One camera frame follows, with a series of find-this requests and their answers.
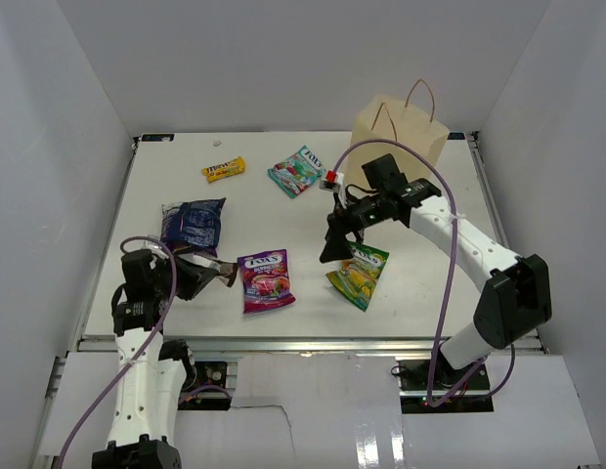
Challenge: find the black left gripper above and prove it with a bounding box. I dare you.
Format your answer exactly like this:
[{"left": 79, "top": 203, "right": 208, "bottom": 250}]
[{"left": 152, "top": 251, "right": 218, "bottom": 300}]

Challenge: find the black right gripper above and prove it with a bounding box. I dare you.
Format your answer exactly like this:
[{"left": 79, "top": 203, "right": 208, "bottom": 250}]
[{"left": 320, "top": 192, "right": 388, "bottom": 264}]

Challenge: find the yellow M&M's candy packet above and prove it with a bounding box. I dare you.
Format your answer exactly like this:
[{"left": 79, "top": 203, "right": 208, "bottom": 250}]
[{"left": 201, "top": 156, "right": 246, "bottom": 184}]

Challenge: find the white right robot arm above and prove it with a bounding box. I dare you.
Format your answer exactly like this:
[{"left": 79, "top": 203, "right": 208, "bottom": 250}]
[{"left": 320, "top": 154, "right": 552, "bottom": 390}]

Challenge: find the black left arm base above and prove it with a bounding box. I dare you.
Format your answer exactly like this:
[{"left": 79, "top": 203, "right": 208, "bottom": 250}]
[{"left": 178, "top": 362, "right": 232, "bottom": 411}]

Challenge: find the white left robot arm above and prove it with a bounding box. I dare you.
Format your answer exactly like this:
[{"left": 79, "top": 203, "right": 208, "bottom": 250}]
[{"left": 91, "top": 248, "right": 238, "bottom": 468}]

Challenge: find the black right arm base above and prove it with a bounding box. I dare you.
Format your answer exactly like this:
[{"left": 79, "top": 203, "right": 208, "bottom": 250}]
[{"left": 389, "top": 358, "right": 495, "bottom": 415}]

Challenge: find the green Fox's candy bag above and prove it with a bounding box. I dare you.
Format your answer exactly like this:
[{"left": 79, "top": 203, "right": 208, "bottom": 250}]
[{"left": 326, "top": 241, "right": 389, "bottom": 312}]

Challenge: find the dark blue snack bag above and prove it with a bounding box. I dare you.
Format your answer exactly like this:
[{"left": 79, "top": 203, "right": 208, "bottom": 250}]
[{"left": 160, "top": 197, "right": 227, "bottom": 257}]

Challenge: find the purple Fox's candy bag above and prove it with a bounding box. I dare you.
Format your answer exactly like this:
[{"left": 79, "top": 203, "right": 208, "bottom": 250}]
[{"left": 238, "top": 249, "right": 296, "bottom": 315}]

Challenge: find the teal Fox's candy bag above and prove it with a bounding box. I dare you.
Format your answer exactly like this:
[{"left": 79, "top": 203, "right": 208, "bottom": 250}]
[{"left": 267, "top": 146, "right": 325, "bottom": 198}]

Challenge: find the beige paper bag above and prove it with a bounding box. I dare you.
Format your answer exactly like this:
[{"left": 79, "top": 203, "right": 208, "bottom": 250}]
[{"left": 345, "top": 94, "right": 450, "bottom": 189}]

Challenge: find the blue label sticker left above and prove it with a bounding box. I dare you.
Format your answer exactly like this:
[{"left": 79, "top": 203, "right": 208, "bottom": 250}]
[{"left": 141, "top": 134, "right": 175, "bottom": 143}]

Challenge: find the blue label sticker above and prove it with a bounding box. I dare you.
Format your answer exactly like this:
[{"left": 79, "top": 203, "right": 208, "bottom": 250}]
[
  {"left": 141, "top": 134, "right": 175, "bottom": 143},
  {"left": 448, "top": 132, "right": 466, "bottom": 141}
]

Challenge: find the blue label sticker right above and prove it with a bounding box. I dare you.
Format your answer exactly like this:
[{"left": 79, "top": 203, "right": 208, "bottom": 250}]
[{"left": 448, "top": 132, "right": 466, "bottom": 141}]

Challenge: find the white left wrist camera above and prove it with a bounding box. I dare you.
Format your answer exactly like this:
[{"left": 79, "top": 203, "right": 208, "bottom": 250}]
[{"left": 143, "top": 236, "right": 174, "bottom": 259}]

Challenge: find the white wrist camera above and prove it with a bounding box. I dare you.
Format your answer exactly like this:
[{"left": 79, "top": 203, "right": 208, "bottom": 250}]
[
  {"left": 320, "top": 170, "right": 345, "bottom": 194},
  {"left": 143, "top": 236, "right": 174, "bottom": 259}
]

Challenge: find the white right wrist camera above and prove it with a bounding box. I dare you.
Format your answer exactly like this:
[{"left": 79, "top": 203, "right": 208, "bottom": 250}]
[{"left": 320, "top": 170, "right": 345, "bottom": 194}]

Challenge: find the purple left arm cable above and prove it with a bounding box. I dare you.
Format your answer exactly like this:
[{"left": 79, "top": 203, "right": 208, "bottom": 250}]
[{"left": 56, "top": 235, "right": 232, "bottom": 469}]

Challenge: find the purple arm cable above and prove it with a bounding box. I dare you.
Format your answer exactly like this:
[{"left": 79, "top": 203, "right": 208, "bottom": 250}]
[
  {"left": 334, "top": 139, "right": 517, "bottom": 408},
  {"left": 56, "top": 235, "right": 232, "bottom": 469}
]

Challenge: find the aluminium table front rail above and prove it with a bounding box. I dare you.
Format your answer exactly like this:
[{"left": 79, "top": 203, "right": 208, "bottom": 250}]
[{"left": 78, "top": 334, "right": 543, "bottom": 353}]

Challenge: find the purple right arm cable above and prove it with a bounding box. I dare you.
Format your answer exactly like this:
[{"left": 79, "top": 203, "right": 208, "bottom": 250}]
[{"left": 334, "top": 139, "right": 517, "bottom": 408}]

